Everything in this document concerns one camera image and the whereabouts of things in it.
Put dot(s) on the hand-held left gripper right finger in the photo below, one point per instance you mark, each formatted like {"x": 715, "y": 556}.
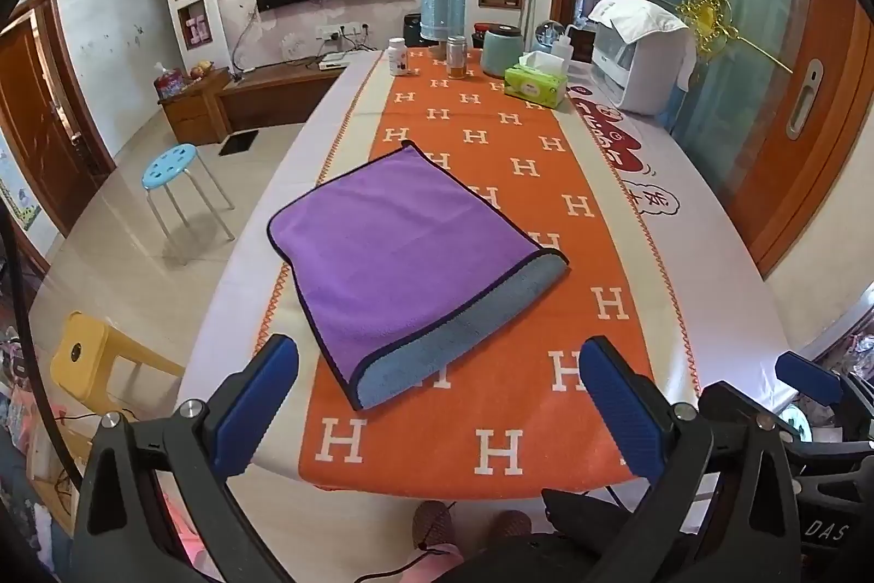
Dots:
{"x": 625, "y": 412}

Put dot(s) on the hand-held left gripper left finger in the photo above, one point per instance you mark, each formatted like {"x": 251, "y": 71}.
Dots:
{"x": 256, "y": 409}

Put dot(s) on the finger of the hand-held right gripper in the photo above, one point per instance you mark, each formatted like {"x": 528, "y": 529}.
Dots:
{"x": 809, "y": 377}

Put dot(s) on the purple towel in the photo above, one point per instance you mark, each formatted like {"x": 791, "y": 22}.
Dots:
{"x": 403, "y": 241}

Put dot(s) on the orange printed blanket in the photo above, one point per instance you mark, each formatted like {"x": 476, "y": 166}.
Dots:
{"x": 478, "y": 378}

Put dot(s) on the white printed tablecloth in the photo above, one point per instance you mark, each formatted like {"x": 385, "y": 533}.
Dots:
{"x": 717, "y": 255}

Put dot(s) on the brown slipper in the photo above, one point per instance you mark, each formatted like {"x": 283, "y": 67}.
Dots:
{"x": 509, "y": 525}
{"x": 433, "y": 528}

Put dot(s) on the yellow stool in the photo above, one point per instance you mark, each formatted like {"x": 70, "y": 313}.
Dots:
{"x": 78, "y": 354}

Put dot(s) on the blue round stool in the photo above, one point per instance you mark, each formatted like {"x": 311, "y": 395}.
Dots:
{"x": 167, "y": 166}

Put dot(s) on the black floor mat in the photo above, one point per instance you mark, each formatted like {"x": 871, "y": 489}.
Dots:
{"x": 238, "y": 143}

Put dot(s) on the wooden television cabinet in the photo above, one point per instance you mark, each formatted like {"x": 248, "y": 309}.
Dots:
{"x": 273, "y": 91}

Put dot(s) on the white countertop appliance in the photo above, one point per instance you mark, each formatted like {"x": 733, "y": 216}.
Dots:
{"x": 638, "y": 77}

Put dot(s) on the red tissue pack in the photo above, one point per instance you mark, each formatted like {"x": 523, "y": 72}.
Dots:
{"x": 169, "y": 84}

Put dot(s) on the green tissue box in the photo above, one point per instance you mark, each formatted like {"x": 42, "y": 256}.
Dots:
{"x": 536, "y": 84}

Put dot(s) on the brown wooden door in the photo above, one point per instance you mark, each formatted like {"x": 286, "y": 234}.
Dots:
{"x": 41, "y": 125}

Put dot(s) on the white set-top box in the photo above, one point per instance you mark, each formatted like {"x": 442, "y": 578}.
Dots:
{"x": 339, "y": 61}

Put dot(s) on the white squeeze bottle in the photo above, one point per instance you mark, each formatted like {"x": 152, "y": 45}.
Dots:
{"x": 563, "y": 51}

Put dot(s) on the white pill bottle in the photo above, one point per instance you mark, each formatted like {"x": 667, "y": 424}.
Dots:
{"x": 398, "y": 58}

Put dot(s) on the gold hanging ornament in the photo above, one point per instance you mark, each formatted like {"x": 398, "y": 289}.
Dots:
{"x": 707, "y": 13}

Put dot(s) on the teal canister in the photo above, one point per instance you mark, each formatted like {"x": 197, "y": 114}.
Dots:
{"x": 502, "y": 54}

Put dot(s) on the glass jar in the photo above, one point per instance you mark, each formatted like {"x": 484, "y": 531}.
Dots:
{"x": 457, "y": 57}

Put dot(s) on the white cloth cover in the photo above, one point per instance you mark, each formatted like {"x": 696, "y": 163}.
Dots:
{"x": 635, "y": 17}

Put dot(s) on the black container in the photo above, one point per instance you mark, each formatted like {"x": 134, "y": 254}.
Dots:
{"x": 412, "y": 31}

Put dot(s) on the wall power socket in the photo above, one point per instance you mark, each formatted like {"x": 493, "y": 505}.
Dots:
{"x": 343, "y": 31}

